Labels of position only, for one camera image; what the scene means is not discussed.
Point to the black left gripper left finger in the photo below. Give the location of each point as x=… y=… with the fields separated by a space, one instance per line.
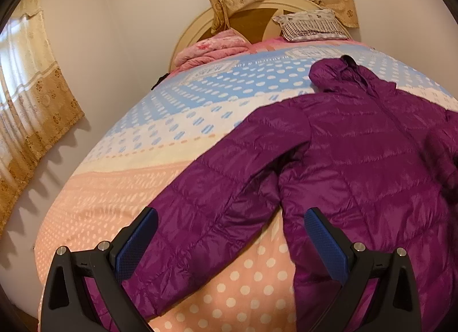
x=67 y=304

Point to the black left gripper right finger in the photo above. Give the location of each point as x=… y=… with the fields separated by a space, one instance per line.
x=394 y=305

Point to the purple puffer jacket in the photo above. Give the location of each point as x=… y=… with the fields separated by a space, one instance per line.
x=379 y=162

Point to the polka dot bed cover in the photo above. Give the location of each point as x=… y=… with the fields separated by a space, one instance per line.
x=184 y=117

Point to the beige side window curtain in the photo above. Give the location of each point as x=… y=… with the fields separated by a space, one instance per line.
x=37 y=105

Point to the black object beside bed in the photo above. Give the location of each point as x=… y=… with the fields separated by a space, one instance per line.
x=160 y=79

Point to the striped patterned pillow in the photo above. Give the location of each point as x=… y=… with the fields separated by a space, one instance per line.
x=314 y=25

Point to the pink folded quilt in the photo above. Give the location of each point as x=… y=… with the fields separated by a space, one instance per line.
x=222 y=45

